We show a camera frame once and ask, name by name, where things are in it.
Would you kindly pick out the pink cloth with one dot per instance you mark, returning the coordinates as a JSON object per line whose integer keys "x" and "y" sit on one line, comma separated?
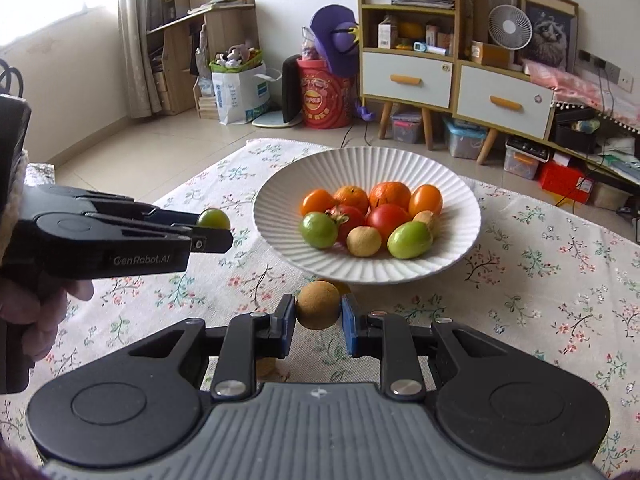
{"x": 590, "y": 90}

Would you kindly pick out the brown longan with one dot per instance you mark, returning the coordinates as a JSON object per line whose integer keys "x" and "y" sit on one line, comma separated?
{"x": 265, "y": 366}
{"x": 318, "y": 305}

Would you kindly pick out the green jujube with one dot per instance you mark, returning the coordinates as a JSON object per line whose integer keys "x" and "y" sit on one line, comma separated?
{"x": 410, "y": 240}
{"x": 318, "y": 230}
{"x": 213, "y": 218}

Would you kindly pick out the clear box with blue lid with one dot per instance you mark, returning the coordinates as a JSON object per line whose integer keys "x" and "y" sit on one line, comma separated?
{"x": 465, "y": 142}

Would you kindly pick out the small clear storage box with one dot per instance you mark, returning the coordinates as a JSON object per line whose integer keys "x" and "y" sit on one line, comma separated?
{"x": 406, "y": 130}

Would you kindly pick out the white paper bag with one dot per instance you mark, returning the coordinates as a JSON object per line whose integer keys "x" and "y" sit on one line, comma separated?
{"x": 240, "y": 95}

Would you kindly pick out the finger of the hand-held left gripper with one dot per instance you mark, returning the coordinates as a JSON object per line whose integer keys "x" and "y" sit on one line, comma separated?
{"x": 175, "y": 217}
{"x": 210, "y": 242}

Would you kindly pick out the white ribbed plate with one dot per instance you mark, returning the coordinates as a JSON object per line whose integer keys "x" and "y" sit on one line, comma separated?
{"x": 310, "y": 170}

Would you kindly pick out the yellowish longan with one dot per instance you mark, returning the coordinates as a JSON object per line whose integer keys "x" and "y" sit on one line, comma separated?
{"x": 427, "y": 217}
{"x": 364, "y": 241}

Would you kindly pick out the purple plush toy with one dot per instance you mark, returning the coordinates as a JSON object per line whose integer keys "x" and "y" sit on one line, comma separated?
{"x": 332, "y": 35}

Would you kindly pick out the low wooden drawer cabinet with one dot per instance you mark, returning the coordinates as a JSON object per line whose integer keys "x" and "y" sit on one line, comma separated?
{"x": 500, "y": 97}

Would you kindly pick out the framed cat picture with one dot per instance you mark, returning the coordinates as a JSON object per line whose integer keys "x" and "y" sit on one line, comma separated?
{"x": 550, "y": 35}

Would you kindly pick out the white thermometer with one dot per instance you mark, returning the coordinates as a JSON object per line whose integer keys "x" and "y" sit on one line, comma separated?
{"x": 430, "y": 49}

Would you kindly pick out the black panel on white base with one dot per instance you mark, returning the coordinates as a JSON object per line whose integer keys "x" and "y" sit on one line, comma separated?
{"x": 291, "y": 90}

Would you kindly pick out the mandarin orange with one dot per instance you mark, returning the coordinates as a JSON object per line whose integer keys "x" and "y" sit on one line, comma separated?
{"x": 390, "y": 194}
{"x": 351, "y": 196}

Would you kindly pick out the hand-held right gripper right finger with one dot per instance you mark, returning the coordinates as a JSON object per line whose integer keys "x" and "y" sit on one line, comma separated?
{"x": 350, "y": 327}

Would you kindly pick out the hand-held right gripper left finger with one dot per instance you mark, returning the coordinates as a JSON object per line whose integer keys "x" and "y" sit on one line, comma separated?
{"x": 287, "y": 327}

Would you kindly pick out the clear box with orange latches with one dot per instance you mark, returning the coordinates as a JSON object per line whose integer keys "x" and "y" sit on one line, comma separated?
{"x": 525, "y": 160}

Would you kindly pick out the floral tablecloth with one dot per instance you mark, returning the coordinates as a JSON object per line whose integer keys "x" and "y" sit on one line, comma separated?
{"x": 550, "y": 285}

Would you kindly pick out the brown cardboard box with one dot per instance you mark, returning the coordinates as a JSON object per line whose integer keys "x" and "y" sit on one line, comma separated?
{"x": 490, "y": 55}

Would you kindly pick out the grey window curtain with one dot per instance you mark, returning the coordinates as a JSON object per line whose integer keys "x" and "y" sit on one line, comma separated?
{"x": 137, "y": 35}

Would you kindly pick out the wooden bookshelf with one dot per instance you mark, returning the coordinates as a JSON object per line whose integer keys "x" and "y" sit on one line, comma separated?
{"x": 220, "y": 20}

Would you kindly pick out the red box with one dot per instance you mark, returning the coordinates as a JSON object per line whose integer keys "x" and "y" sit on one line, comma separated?
{"x": 565, "y": 182}

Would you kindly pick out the snack bag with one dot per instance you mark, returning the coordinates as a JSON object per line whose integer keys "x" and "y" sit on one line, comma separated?
{"x": 309, "y": 45}

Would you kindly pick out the person's left hand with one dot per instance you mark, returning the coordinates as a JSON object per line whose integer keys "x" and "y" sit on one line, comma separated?
{"x": 30, "y": 310}

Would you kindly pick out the red round bucket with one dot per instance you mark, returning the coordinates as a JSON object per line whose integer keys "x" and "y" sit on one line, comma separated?
{"x": 325, "y": 100}

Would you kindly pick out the tall wooden shelf cabinet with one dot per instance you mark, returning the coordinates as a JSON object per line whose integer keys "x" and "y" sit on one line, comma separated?
{"x": 407, "y": 80}

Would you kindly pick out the white wall socket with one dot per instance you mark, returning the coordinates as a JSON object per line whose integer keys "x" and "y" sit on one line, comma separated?
{"x": 625, "y": 80}

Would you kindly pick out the smooth orange persimmon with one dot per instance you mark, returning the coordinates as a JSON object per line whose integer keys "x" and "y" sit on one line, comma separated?
{"x": 318, "y": 201}
{"x": 426, "y": 200}

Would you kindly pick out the plush toys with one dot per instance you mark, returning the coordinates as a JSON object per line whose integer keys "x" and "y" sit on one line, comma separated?
{"x": 232, "y": 57}

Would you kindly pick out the small white carton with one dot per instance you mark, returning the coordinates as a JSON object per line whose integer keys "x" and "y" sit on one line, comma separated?
{"x": 386, "y": 36}

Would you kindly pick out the black box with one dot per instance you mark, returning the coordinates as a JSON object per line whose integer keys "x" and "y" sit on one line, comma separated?
{"x": 575, "y": 137}

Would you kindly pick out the white desk fan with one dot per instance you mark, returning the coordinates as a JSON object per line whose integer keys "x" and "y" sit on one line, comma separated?
{"x": 510, "y": 27}

